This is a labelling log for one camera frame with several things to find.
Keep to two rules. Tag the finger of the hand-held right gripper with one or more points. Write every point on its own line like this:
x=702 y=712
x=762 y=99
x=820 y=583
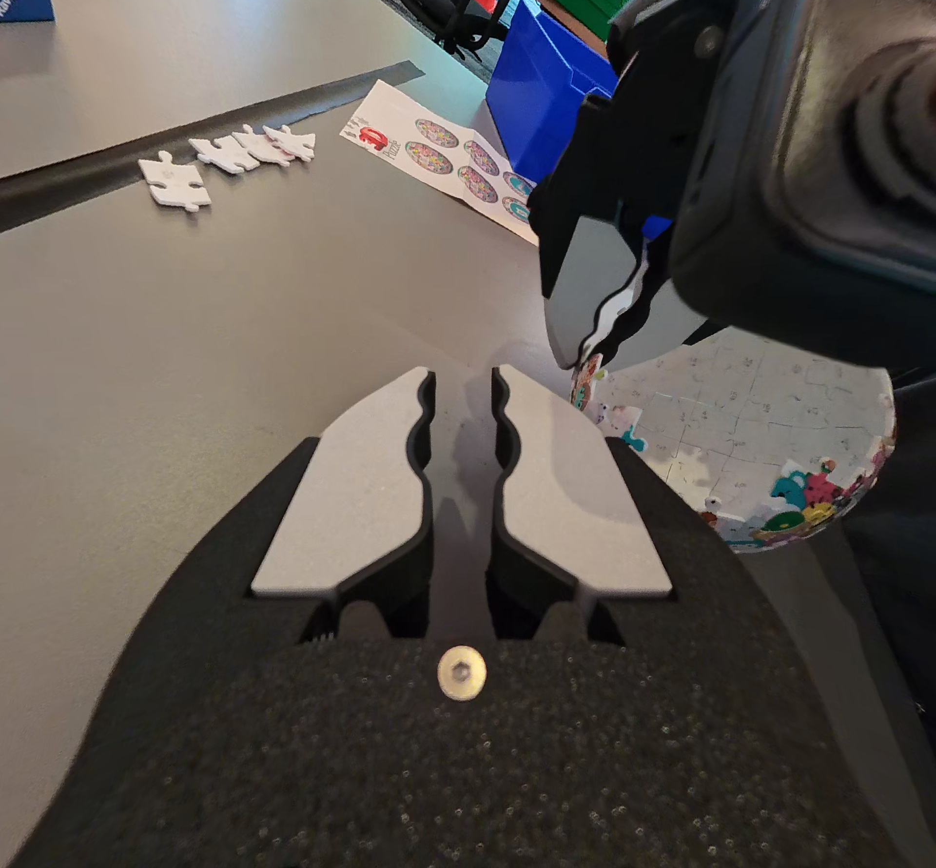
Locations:
x=585 y=283
x=666 y=327

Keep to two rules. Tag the colourful puzzle ball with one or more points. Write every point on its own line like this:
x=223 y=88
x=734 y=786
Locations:
x=761 y=429

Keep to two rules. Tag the white puzzle leaflet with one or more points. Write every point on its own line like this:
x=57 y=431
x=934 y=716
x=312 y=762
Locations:
x=439 y=159

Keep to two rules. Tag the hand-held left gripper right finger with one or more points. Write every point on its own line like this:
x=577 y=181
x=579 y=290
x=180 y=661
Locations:
x=585 y=517

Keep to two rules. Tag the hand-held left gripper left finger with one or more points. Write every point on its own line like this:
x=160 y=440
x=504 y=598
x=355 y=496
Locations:
x=344 y=517

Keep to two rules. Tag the two joined white puzzle pieces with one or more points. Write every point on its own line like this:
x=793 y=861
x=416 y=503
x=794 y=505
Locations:
x=227 y=154

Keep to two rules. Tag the single white puzzle piece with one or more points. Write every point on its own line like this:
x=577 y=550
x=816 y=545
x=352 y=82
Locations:
x=266 y=146
x=293 y=143
x=176 y=184

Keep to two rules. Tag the blue plastic bin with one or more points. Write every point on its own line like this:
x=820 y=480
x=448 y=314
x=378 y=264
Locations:
x=549 y=93

